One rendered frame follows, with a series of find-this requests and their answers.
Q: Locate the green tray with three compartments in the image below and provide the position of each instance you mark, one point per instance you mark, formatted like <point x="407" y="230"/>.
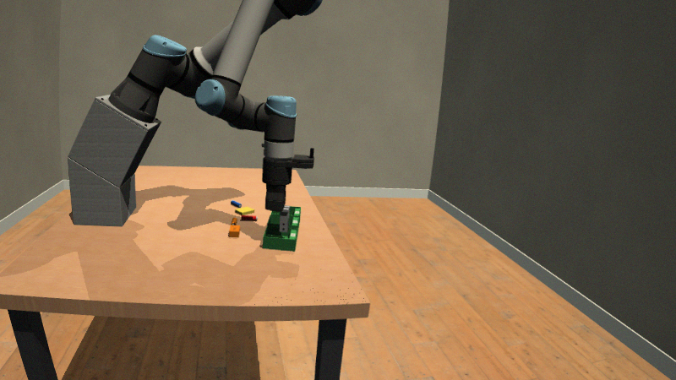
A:
<point x="273" y="239"/>

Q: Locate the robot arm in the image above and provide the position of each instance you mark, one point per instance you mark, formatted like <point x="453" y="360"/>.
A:
<point x="163" y="63"/>

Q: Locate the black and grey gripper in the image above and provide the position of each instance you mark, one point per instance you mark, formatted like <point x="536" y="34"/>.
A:
<point x="277" y="173"/>

